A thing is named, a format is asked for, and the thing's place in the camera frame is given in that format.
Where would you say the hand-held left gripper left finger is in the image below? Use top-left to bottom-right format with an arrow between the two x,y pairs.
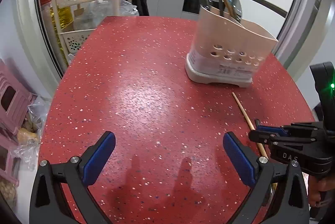
29,131 -> 116,224

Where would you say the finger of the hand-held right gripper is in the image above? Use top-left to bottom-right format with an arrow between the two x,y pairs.
258,122 -> 326,135
249,130 -> 326,146

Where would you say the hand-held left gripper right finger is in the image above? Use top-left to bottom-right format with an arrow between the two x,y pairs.
223,131 -> 311,224

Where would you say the plain wooden chopstick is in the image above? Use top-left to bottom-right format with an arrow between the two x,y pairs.
232,92 -> 269,159

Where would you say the beige plastic utensil holder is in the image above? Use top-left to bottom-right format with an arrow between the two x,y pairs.
185,5 -> 278,88

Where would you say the person's right hand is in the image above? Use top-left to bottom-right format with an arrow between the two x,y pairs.
307,175 -> 335,210

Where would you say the plastic bag with food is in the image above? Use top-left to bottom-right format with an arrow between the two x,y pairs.
13,98 -> 50,172

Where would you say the pink plastic stool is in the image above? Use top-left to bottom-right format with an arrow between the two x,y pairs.
0,59 -> 38,137
0,132 -> 21,186

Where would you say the yellow oil bottle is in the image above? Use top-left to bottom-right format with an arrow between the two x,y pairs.
51,7 -> 74,31

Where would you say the crumpled clear plastic bag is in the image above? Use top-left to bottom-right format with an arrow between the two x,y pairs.
84,0 -> 139,31

